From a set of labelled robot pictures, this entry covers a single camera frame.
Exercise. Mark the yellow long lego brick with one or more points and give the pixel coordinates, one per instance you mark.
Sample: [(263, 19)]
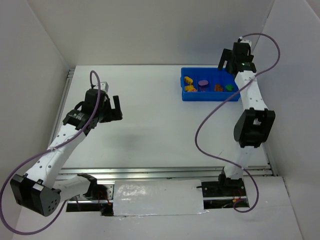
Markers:
[(188, 80)]

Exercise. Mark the small yellow lego brick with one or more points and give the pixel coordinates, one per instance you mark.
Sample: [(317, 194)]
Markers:
[(188, 88)]

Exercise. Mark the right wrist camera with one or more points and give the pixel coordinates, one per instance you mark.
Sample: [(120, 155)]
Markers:
[(244, 41)]

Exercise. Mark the aluminium table edge rail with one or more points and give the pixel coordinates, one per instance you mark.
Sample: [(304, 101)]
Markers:
[(151, 173)]

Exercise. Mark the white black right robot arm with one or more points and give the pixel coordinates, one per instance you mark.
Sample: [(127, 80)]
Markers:
[(254, 125)]

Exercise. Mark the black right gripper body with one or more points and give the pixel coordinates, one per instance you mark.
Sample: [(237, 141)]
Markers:
[(229, 63)]

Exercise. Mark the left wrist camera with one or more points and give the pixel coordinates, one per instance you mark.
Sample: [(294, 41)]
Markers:
[(104, 86)]

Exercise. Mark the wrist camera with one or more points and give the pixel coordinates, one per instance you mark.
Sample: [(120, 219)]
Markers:
[(104, 86), (244, 41)]

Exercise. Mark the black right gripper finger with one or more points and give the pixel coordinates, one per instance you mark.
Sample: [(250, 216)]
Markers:
[(227, 54), (229, 67)]

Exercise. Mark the brown purple butterfly lego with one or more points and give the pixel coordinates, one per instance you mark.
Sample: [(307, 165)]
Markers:
[(218, 88)]

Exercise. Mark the green lego brick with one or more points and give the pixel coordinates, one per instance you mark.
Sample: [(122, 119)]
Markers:
[(229, 88)]

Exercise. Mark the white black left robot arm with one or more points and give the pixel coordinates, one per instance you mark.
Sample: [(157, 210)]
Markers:
[(38, 190)]

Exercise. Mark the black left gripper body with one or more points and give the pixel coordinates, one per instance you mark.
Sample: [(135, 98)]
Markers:
[(110, 113)]

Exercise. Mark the blue plastic sorting bin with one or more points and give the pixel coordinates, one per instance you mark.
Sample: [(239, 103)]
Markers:
[(213, 76)]

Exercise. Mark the purple rounded lego brick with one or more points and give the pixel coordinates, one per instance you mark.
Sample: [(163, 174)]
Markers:
[(202, 85)]

